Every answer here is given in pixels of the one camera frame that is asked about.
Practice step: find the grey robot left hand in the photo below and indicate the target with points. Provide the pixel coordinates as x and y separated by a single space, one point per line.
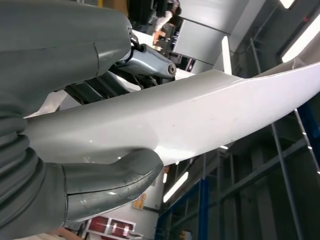
50 46

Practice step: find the person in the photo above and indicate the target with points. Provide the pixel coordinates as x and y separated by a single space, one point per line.
162 23

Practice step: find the ceiling light strip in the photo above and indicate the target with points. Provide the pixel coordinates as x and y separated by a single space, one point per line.
226 56
302 39
175 187

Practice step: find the yellow wall sign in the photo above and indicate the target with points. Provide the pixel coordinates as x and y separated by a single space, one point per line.
139 201

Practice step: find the red wall sign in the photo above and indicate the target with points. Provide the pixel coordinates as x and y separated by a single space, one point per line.
112 228

